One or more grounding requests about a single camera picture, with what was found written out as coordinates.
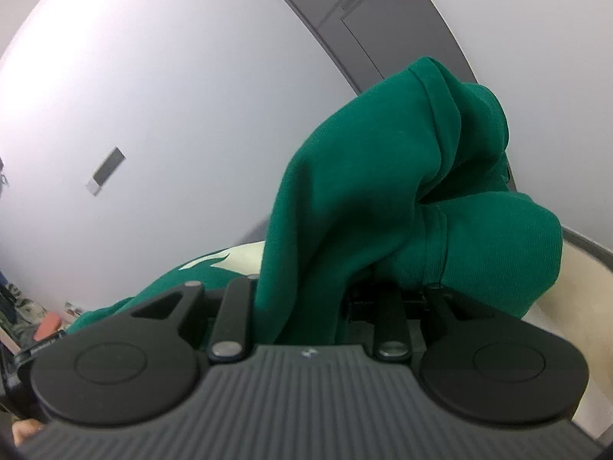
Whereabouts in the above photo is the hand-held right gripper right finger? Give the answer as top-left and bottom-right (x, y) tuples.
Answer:
(346, 282), (495, 363)

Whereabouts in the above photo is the green sweatshirt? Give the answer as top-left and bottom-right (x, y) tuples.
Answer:
(67, 56), (564, 347)

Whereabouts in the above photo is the grey door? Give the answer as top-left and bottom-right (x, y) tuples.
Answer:
(253, 0), (519, 193)

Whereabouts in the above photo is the patchwork blanket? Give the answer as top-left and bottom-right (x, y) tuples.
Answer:
(521, 224), (613, 444)

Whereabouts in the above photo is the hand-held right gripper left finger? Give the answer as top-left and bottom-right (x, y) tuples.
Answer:
(129, 273), (262, 363)

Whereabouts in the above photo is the grey wall panel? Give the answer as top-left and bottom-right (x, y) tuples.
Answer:
(85, 146), (126, 197)

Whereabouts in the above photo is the salmon pink box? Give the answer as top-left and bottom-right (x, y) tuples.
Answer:
(35, 313), (64, 342)

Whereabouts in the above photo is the person's left hand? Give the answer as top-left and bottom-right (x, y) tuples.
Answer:
(11, 419), (47, 447)

